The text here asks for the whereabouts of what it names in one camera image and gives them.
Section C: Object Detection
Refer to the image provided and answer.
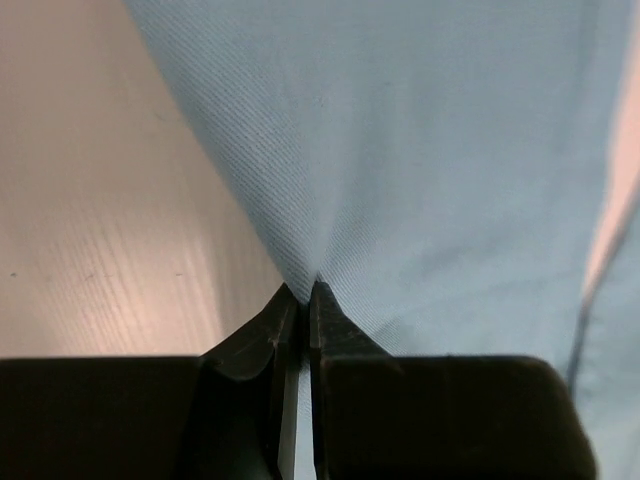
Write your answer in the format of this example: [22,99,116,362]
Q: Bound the light blue trousers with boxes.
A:
[129,1,639,479]

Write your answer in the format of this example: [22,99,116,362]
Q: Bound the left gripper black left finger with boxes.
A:
[177,285,299,479]

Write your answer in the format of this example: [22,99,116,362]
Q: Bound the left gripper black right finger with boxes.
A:
[309,282,400,479]

